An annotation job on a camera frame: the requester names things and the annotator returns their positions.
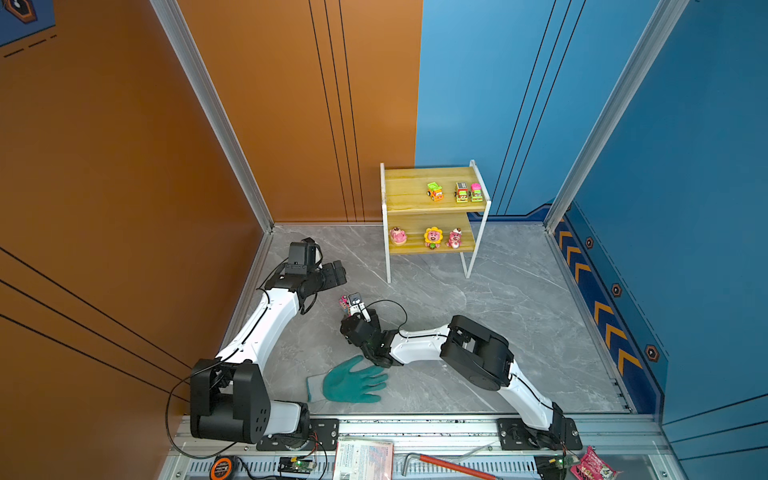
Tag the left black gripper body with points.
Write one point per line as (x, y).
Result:
(324, 279)

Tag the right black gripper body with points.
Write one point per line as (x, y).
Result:
(373, 323)

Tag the pink bear toy yellow base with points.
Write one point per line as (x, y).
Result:
(398, 236)

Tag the pink yellow flower toy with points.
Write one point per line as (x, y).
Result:
(433, 237)

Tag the yellow wooden two-tier shelf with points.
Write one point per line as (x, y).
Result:
(406, 204)

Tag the pink strawberry bear toy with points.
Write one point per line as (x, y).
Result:
(454, 240)

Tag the orange toy car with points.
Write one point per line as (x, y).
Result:
(435, 191)

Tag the green orange toy truck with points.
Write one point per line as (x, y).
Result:
(462, 192)

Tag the pink green toy vehicle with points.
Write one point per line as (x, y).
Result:
(477, 194)

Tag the pink toy car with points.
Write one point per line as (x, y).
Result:
(344, 303)

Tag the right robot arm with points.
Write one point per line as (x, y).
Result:
(477, 353)

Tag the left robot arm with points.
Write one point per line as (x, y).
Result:
(229, 400)

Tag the green rubber work glove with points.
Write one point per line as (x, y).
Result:
(344, 384)

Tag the plastic bag with papers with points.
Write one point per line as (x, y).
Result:
(362, 459)

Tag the green circuit board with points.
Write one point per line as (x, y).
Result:
(296, 465)

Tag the orange tape measure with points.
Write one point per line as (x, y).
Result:
(223, 468)

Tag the small board right edge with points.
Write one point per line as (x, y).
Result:
(553, 467)

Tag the pink snack packet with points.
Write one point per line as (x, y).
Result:
(592, 467)

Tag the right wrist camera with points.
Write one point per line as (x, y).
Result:
(357, 306)

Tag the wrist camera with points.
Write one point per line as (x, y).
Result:
(312, 252)
(357, 306)

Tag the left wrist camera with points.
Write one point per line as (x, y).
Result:
(312, 252)

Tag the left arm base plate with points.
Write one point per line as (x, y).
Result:
(322, 431)

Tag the red handled hex wrench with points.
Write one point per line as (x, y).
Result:
(451, 466)

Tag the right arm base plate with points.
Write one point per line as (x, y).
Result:
(515, 435)

